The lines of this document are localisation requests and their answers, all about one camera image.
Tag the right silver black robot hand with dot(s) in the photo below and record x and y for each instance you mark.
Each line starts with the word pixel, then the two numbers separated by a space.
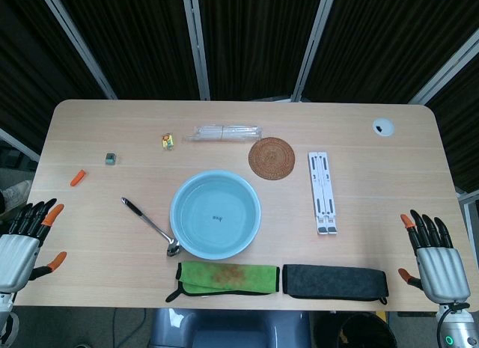
pixel 441 273

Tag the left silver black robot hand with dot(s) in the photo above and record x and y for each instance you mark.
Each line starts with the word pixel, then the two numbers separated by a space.
pixel 18 258

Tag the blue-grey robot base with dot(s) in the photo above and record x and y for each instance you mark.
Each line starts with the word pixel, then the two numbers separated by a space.
pixel 224 329

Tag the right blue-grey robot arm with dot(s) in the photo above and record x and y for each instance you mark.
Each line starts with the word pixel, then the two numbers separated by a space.
pixel 456 333

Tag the beige sneaker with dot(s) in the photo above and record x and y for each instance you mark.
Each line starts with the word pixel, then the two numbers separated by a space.
pixel 16 194

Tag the black trash bin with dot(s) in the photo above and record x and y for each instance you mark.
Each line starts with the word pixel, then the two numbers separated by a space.
pixel 366 333

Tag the loose orange fingertip cap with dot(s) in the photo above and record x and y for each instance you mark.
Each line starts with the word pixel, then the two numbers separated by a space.
pixel 78 177

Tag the dark grey folded cloth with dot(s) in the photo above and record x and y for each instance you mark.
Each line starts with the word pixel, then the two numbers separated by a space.
pixel 333 282

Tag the small grey green box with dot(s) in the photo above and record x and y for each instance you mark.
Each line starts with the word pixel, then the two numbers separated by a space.
pixel 110 159

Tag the dark ribbed partition panel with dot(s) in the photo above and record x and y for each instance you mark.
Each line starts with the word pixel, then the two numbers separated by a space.
pixel 381 33
pixel 464 131
pixel 30 63
pixel 254 37
pixel 131 37

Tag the white folding laptop stand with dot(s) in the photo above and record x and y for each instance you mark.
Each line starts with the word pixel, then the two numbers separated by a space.
pixel 314 183

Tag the green folded microfiber cloth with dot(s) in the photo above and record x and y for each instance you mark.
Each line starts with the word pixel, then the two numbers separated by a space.
pixel 194 277

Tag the brown woven round coaster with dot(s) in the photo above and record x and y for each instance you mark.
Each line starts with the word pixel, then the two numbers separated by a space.
pixel 272 158

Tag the light blue round bowl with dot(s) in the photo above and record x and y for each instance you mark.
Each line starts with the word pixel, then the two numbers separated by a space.
pixel 215 198

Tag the clear plastic straw packet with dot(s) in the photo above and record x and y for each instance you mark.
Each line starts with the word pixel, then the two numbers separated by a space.
pixel 224 134

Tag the grey metal partition post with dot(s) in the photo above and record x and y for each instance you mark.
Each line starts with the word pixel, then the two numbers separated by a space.
pixel 314 45
pixel 78 45
pixel 445 78
pixel 196 45
pixel 18 144
pixel 469 197

